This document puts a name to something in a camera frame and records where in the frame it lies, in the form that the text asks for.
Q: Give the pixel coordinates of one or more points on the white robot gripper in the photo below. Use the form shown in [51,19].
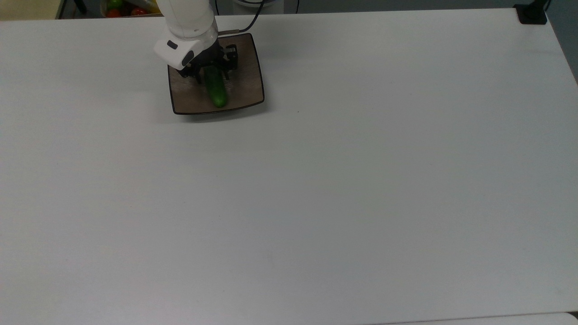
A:
[174,52]

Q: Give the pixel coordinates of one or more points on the red toy tomato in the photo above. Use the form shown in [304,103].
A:
[139,11]
[113,13]

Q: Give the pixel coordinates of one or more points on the green cucumber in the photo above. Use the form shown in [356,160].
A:
[217,92]

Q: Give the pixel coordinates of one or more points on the beige board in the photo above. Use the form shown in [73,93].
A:
[27,9]

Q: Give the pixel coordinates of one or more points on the green toy fruit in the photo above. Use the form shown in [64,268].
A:
[114,3]

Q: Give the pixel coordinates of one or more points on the brown square ceramic plate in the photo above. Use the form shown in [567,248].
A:
[246,88]

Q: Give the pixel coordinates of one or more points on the box of toy fruits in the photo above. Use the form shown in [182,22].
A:
[126,13]

